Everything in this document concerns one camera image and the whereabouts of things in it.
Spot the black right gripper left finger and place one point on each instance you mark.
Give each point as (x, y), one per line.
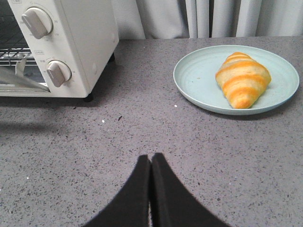
(130, 207)

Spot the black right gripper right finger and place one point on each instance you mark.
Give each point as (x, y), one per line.
(172, 204)

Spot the lower oven dial knob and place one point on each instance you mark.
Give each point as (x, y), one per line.
(58, 72)

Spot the white Toshiba toaster oven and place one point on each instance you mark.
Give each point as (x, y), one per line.
(84, 37)

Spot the light green round plate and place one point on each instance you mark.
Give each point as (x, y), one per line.
(194, 76)

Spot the grey pleated curtain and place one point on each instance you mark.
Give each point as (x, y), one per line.
(168, 19)

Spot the metal wire oven rack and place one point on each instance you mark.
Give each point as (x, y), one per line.
(10, 56)

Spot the glass oven door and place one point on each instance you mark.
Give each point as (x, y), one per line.
(9, 77)

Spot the oven dial knob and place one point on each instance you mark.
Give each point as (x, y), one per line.
(38, 22)
(58, 72)

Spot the golden striped bread roll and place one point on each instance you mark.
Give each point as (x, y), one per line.
(242, 80)

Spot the upper oven dial knob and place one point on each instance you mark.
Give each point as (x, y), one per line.
(38, 22)

